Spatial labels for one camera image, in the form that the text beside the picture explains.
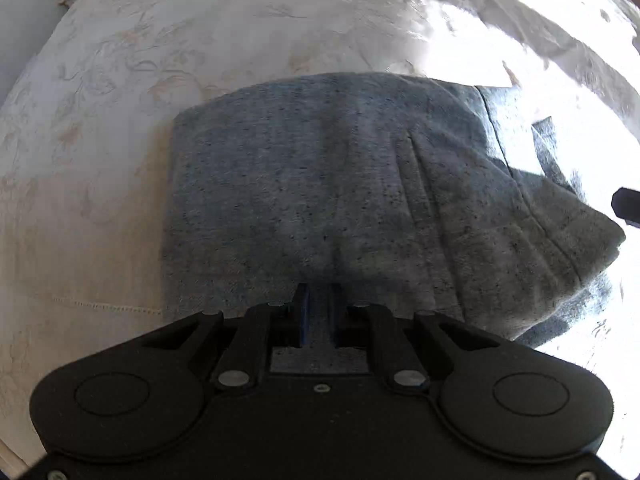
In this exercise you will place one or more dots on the grey speckled pants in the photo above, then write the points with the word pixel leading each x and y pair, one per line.
pixel 325 175

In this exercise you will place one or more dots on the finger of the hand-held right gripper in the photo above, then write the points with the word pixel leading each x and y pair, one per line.
pixel 627 205

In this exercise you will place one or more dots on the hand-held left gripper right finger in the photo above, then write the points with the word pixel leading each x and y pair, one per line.
pixel 334 316

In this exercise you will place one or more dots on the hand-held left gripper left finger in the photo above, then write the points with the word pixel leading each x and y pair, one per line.
pixel 304 316

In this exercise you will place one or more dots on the cream embroidered bedspread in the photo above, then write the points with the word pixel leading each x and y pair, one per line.
pixel 85 160

